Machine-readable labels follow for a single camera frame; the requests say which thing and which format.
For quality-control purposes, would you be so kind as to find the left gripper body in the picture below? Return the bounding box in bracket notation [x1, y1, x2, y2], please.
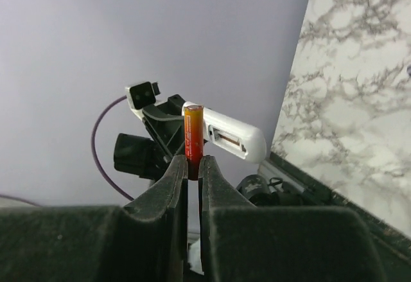
[143, 94, 186, 163]

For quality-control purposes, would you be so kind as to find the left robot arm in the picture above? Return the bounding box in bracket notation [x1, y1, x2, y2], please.
[114, 94, 185, 181]

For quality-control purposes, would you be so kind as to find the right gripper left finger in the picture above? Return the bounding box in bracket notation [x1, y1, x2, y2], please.
[1, 155, 187, 281]

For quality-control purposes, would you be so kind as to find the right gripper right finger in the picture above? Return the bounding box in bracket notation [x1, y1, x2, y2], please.
[198, 155, 385, 281]

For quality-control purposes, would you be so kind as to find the white remote control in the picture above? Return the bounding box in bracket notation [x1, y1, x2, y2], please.
[182, 101, 267, 164]

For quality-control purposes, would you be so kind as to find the red battery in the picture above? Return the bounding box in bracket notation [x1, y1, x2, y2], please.
[184, 105, 204, 181]

